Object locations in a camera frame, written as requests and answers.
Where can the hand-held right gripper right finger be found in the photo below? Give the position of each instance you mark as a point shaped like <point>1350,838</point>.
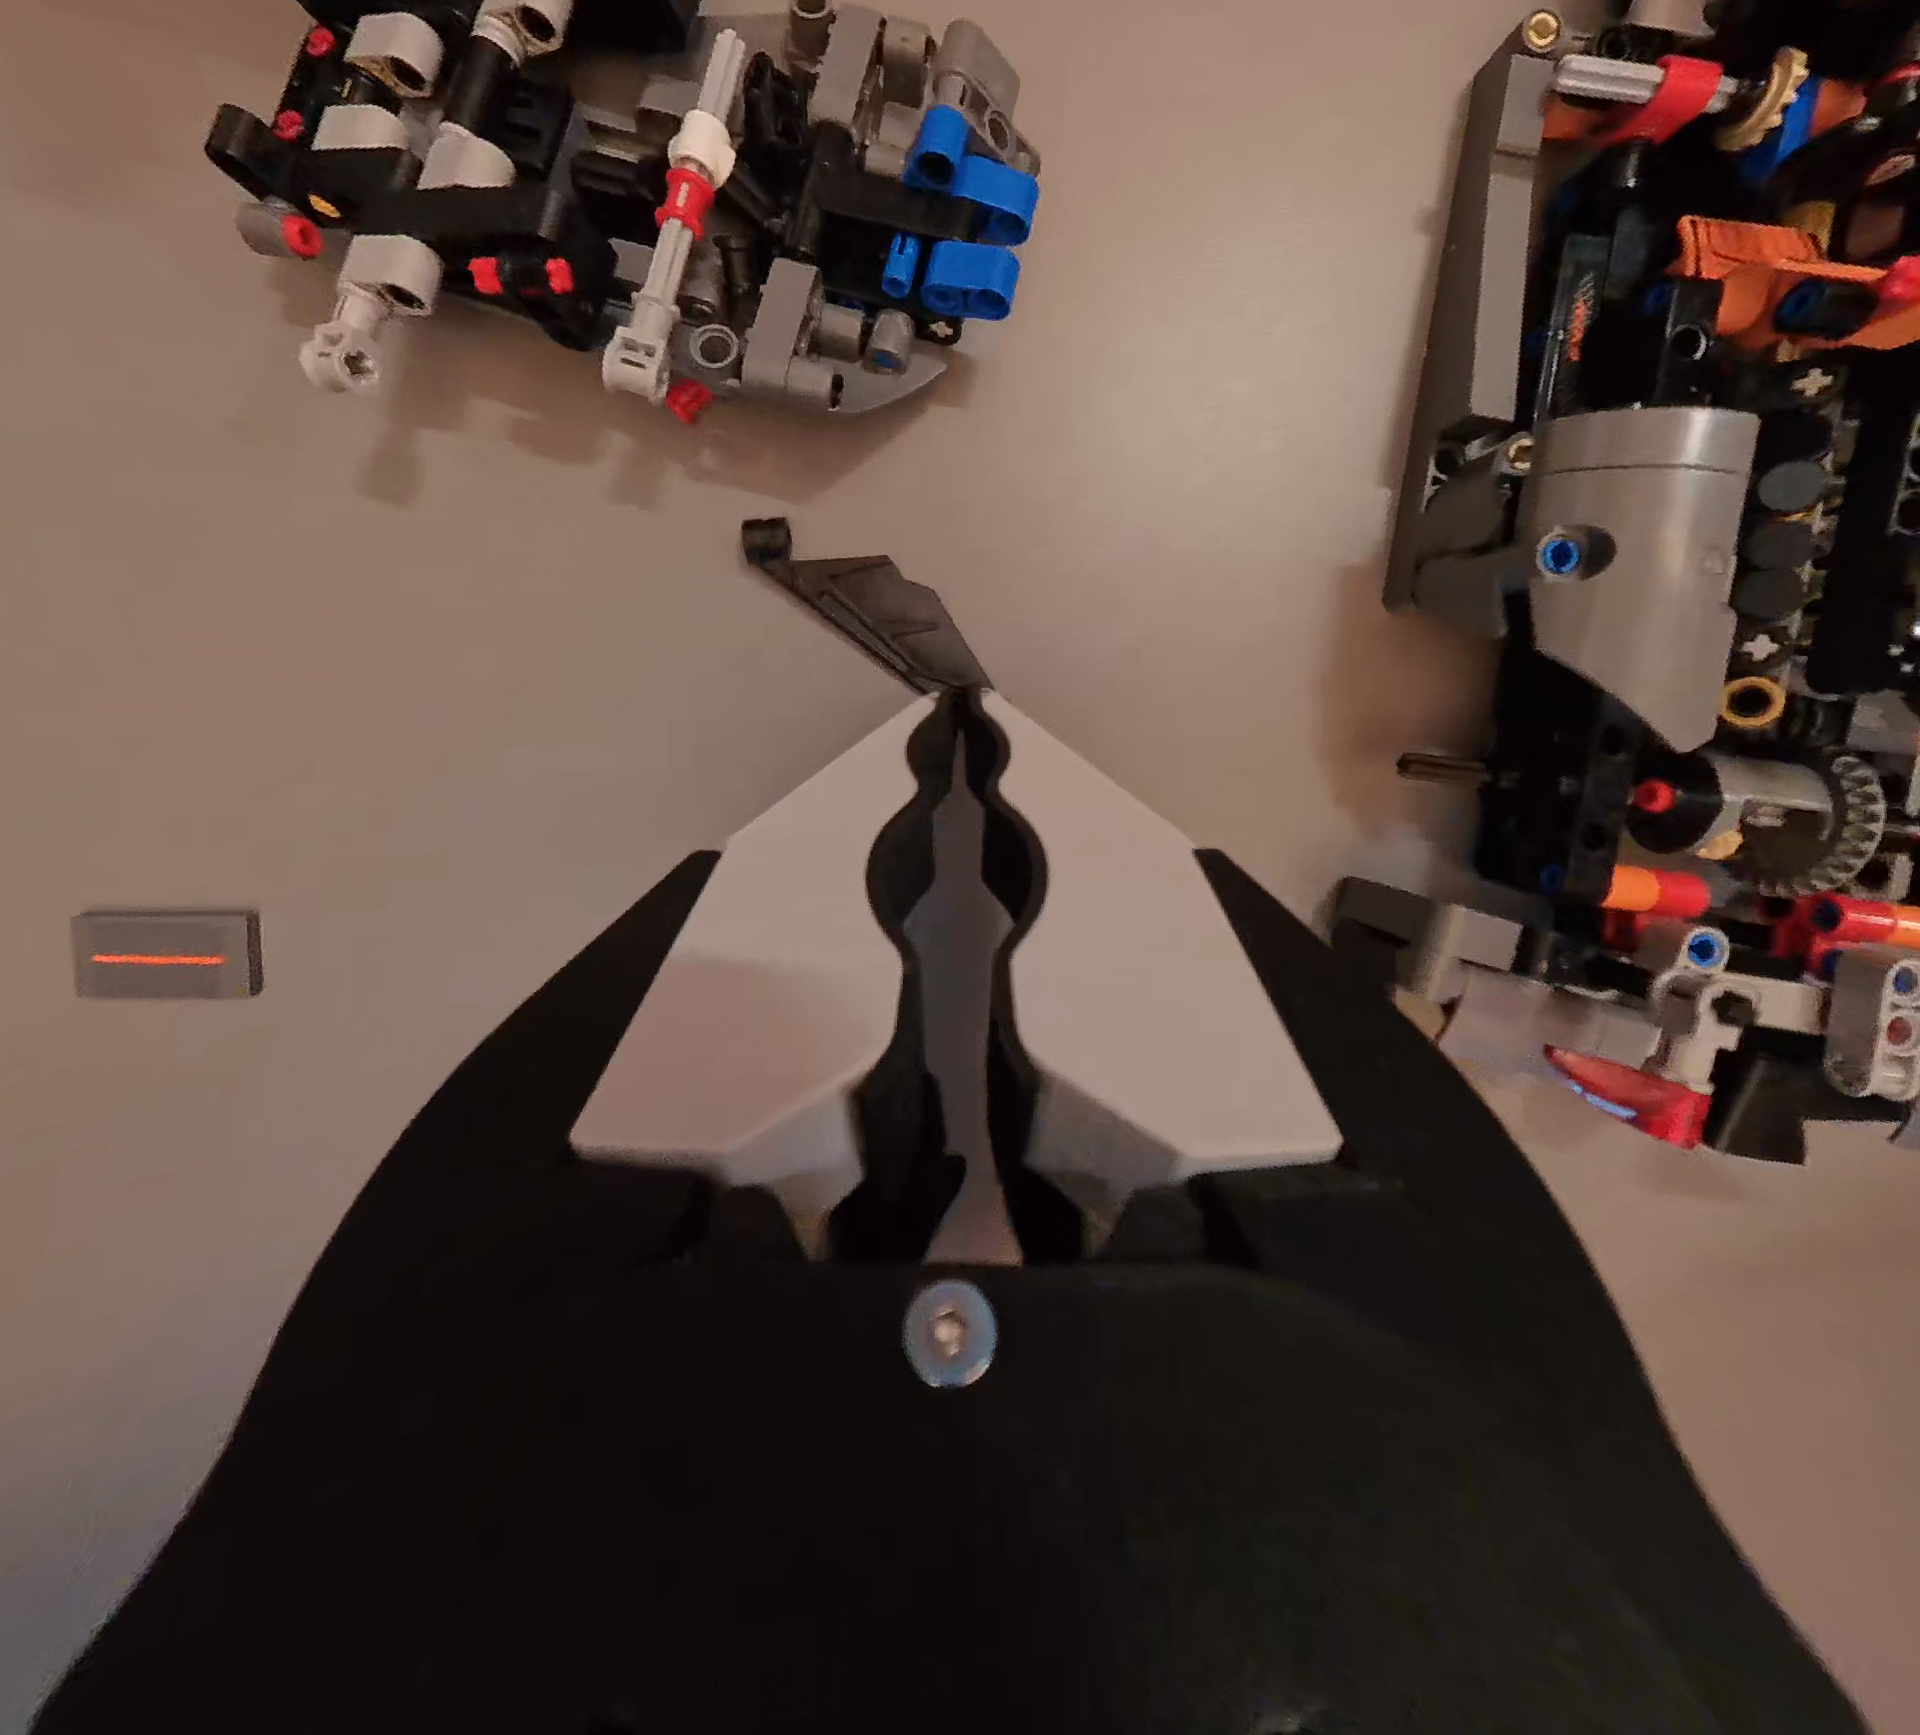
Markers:
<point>1172,1001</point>

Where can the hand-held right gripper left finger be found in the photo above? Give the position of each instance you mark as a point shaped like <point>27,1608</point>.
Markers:
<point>751,1001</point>

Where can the small black lego subassembly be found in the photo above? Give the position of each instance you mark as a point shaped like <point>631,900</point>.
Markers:
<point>631,161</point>

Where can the black lego panel piece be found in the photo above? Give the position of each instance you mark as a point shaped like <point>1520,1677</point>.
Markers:
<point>887,611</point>

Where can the large lego car chassis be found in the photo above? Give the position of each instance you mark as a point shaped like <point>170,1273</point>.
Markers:
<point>1678,489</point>

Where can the grey tile with orange stripe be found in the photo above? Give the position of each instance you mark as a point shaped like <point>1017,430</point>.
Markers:
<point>163,956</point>

